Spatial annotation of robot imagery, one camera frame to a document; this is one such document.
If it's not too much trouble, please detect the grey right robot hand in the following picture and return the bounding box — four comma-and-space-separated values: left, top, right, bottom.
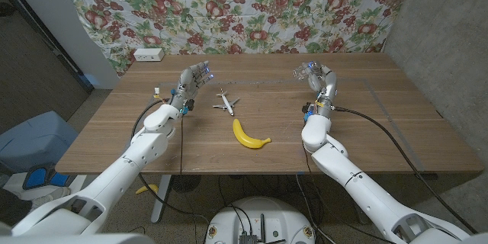
293, 60, 339, 119

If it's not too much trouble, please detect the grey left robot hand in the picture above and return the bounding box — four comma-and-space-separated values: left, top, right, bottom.
170, 60, 214, 116

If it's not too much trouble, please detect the clear glass salt shaker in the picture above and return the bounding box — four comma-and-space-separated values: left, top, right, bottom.
293, 63, 312, 82

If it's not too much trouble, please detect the white toy airplane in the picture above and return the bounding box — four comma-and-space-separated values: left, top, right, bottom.
212, 88, 241, 117

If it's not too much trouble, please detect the yellow toy banana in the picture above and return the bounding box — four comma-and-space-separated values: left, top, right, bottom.
232, 118, 272, 149

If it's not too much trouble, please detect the small yellow floor banana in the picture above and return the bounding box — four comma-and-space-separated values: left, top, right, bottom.
135, 183, 159, 195

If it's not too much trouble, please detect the white power strip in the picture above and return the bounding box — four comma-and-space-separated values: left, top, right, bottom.
133, 47, 165, 63

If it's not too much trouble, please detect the floral fruit print backdrop cloth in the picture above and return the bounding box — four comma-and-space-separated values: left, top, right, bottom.
53, 0, 419, 77

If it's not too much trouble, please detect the round black floor disc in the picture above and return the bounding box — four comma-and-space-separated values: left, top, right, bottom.
171, 174, 202, 194

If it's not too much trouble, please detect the white table leg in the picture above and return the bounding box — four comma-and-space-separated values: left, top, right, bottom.
150, 174, 172, 224

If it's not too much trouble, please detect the white robot torso base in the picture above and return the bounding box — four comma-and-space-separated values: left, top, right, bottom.
204, 196, 316, 244

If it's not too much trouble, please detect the grey-blue plastic bin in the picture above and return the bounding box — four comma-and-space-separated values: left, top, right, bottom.
0, 111, 79, 174

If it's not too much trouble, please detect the grey shoe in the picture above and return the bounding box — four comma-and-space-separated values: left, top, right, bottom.
32, 186, 72, 210

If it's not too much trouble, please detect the blue foot pedal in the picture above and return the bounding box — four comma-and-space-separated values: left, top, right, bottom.
22, 162, 72, 191

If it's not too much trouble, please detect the thin black left wrist cable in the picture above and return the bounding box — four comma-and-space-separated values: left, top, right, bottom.
178, 116, 186, 176

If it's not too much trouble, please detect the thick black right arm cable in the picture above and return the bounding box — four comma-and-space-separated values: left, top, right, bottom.
331, 105, 477, 234

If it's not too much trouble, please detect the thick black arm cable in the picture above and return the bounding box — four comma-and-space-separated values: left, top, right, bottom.
130, 99, 209, 224
331, 105, 477, 234

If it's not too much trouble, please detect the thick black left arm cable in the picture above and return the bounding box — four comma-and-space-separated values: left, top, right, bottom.
130, 99, 209, 224

